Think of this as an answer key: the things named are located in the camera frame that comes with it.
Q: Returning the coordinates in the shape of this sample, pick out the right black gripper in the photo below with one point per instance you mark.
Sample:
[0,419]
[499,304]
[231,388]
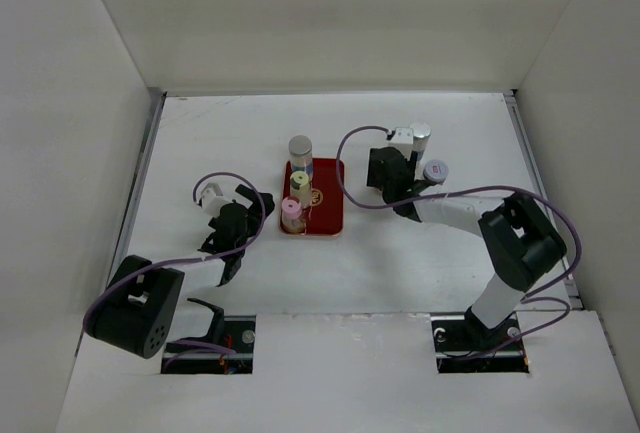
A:
[372,178]

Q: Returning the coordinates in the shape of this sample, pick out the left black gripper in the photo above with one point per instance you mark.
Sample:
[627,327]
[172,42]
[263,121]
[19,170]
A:
[256,206]

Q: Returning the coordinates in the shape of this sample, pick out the pink cap spice bottle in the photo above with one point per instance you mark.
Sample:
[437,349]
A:
[292,215]

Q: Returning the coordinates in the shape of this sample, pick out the yellow cap spice bottle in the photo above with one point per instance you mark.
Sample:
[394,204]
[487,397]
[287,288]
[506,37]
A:
[300,188]

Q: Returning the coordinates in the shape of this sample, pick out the tall bottle silver cap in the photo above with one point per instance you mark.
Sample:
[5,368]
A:
[421,135]

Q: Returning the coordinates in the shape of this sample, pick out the tall bottle grey cap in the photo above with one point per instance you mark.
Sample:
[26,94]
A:
[300,152]

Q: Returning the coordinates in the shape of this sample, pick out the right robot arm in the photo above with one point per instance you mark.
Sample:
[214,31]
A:
[521,242]

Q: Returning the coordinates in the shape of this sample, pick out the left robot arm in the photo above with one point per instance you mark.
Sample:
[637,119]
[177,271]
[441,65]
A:
[136,310]

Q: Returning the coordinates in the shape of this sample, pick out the red lacquer tray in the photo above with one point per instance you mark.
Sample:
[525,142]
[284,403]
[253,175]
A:
[325,216]

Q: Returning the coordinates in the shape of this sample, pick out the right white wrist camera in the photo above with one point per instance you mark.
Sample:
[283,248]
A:
[401,138]

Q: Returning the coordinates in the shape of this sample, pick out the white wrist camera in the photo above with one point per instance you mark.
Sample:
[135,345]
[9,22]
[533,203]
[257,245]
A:
[401,138]
[211,199]

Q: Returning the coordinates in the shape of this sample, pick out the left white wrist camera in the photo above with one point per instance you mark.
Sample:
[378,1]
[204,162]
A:
[211,199]

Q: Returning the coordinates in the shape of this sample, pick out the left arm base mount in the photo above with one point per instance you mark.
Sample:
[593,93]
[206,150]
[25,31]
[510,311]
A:
[203,339]

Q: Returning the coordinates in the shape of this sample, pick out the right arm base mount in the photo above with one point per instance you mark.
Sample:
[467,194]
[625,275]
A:
[458,351]

